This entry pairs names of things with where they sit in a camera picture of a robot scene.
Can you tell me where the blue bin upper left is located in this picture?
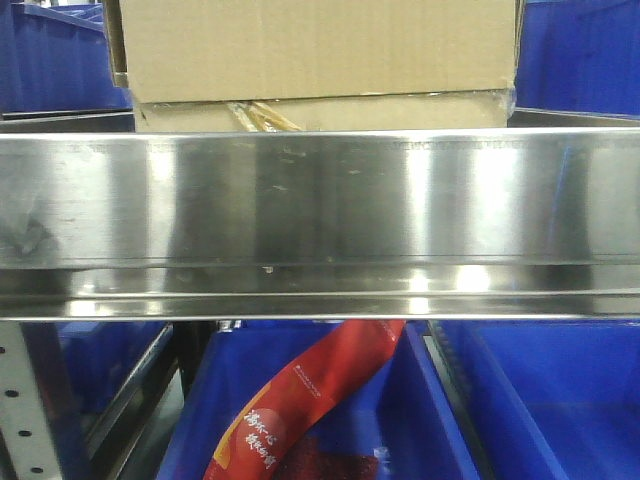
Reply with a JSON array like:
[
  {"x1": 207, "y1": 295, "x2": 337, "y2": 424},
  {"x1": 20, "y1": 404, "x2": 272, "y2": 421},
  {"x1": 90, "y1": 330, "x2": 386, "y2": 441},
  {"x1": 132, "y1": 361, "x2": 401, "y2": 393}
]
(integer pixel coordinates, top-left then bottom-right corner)
[{"x1": 1, "y1": 1, "x2": 131, "y2": 114}]

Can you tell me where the blue bin upper right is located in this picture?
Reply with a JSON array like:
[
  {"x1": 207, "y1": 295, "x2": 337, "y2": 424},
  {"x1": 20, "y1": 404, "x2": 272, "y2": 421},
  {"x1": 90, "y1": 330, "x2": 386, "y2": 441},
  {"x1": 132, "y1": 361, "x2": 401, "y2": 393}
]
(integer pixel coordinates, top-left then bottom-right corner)
[{"x1": 515, "y1": 1, "x2": 639, "y2": 117}]

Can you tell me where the red snack bag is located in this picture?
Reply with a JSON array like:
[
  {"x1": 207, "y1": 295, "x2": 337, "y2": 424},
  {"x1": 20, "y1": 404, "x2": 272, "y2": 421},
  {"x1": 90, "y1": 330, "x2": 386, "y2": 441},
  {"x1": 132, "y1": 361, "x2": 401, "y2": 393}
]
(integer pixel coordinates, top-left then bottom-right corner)
[{"x1": 203, "y1": 319, "x2": 406, "y2": 479}]

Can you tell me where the stainless steel shelf beam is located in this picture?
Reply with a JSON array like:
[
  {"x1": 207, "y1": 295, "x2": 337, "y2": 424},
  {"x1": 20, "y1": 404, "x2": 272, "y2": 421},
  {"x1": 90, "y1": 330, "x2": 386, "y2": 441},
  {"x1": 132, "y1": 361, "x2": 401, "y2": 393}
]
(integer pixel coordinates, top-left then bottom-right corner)
[{"x1": 1, "y1": 128, "x2": 639, "y2": 321}]

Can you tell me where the plain brown cardboard box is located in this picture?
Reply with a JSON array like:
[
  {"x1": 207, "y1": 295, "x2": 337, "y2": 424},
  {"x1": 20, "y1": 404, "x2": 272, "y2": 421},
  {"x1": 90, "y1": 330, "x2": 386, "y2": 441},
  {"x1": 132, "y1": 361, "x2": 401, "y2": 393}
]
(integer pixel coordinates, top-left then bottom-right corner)
[{"x1": 104, "y1": 1, "x2": 524, "y2": 133}]

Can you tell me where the blue bin lower left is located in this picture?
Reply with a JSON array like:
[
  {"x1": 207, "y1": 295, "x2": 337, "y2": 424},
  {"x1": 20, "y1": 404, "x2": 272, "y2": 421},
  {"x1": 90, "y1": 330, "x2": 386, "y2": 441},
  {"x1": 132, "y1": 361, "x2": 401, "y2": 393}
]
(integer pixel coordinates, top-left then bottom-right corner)
[{"x1": 57, "y1": 321, "x2": 164, "y2": 414}]

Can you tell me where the blue bin lower middle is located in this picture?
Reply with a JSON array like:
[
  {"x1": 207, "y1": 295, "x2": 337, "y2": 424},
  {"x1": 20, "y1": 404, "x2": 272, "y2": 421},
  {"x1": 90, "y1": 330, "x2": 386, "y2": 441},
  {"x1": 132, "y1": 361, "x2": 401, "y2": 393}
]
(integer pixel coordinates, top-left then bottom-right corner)
[{"x1": 155, "y1": 319, "x2": 481, "y2": 480}]

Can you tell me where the blue bin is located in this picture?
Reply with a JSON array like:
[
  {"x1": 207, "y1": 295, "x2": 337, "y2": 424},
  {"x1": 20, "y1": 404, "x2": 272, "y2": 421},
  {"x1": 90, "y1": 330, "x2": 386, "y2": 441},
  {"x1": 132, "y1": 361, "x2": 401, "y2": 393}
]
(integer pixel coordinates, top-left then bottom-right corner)
[
  {"x1": 515, "y1": 1, "x2": 639, "y2": 117},
  {"x1": 434, "y1": 320, "x2": 639, "y2": 479},
  {"x1": 1, "y1": 1, "x2": 131, "y2": 114},
  {"x1": 155, "y1": 319, "x2": 481, "y2": 480},
  {"x1": 57, "y1": 321, "x2": 164, "y2": 414}
]

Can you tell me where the blue bin lower right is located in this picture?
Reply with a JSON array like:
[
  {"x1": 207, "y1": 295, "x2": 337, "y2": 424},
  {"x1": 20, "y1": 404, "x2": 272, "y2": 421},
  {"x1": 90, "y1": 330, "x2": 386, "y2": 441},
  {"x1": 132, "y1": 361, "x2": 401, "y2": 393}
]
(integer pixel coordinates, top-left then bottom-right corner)
[{"x1": 434, "y1": 320, "x2": 639, "y2": 479}]

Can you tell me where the white perforated shelf upright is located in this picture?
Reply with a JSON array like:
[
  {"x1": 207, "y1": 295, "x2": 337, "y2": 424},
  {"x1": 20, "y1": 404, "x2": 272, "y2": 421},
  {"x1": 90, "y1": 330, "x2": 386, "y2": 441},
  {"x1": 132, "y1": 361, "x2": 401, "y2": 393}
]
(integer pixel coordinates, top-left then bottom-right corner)
[{"x1": 1, "y1": 321, "x2": 91, "y2": 479}]

